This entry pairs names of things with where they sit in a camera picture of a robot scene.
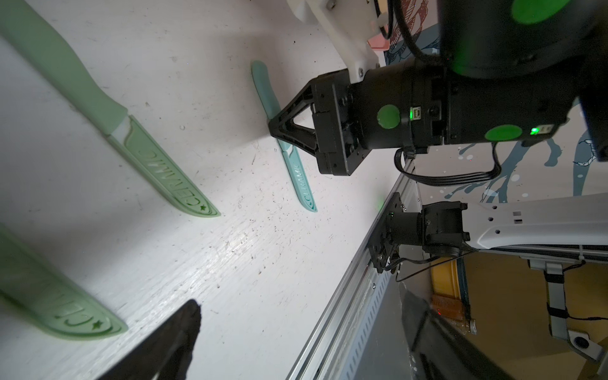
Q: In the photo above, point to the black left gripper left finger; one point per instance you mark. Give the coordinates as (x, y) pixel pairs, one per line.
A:
(167, 353)

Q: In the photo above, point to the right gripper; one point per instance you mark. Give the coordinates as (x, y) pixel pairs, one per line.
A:
(396, 106)

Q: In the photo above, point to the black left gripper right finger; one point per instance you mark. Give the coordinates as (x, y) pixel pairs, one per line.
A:
(440, 353)

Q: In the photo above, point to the light green knife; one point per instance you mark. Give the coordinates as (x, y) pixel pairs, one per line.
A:
(49, 300)

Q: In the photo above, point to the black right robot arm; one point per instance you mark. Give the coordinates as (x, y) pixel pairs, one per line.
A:
(506, 71)

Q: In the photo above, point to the pink tray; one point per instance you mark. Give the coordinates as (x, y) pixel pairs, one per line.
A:
(378, 43)

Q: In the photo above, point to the aluminium rail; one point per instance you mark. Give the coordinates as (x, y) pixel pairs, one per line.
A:
(337, 343)

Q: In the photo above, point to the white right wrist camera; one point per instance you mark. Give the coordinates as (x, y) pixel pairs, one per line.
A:
(349, 24)

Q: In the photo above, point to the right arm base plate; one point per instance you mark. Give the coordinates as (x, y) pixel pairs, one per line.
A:
(379, 245)

